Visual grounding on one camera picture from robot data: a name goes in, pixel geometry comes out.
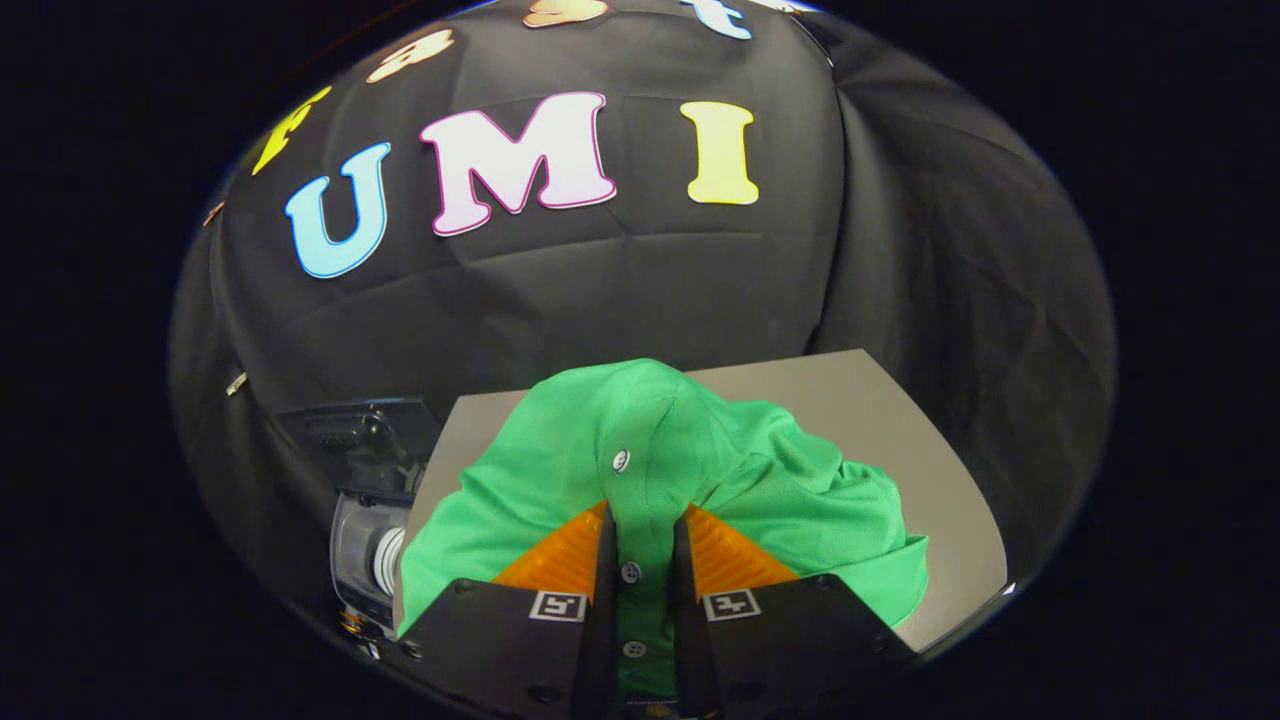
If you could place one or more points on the black backdrop cloth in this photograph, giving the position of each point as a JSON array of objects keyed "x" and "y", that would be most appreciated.
[{"x": 640, "y": 290}]

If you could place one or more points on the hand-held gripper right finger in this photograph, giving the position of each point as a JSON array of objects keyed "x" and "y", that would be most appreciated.
[{"x": 683, "y": 600}]

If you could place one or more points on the grey cabinet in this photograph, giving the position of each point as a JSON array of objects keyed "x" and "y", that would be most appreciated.
[{"x": 880, "y": 420}]

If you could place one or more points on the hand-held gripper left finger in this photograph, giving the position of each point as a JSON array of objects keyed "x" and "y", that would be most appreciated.
[{"x": 606, "y": 600}]

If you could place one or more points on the copper clip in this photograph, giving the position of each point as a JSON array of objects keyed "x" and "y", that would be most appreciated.
[{"x": 213, "y": 212}]

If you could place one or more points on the silver clip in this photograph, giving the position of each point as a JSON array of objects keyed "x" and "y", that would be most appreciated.
[{"x": 236, "y": 383}]

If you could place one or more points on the green polo shirt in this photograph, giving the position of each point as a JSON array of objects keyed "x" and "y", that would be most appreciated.
[{"x": 560, "y": 440}]

